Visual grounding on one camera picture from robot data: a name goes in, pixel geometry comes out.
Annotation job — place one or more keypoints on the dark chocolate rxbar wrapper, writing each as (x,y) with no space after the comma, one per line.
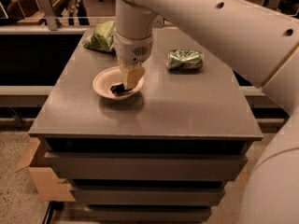
(119,89)

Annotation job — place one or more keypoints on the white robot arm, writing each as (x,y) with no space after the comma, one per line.
(261,45)

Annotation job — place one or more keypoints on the crushed green soda can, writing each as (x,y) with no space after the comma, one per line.
(184,59)

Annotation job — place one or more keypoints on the white paper bowl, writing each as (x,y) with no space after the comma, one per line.
(109,77)

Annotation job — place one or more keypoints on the green chip bag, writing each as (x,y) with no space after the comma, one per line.
(102,37)

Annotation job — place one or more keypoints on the cardboard box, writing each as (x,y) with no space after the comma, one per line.
(48,185)

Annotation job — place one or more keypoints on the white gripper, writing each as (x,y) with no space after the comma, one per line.
(133,49)

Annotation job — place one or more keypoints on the left metal railing post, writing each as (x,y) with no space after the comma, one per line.
(49,14)

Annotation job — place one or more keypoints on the grey drawer cabinet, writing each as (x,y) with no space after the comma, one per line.
(164,154)

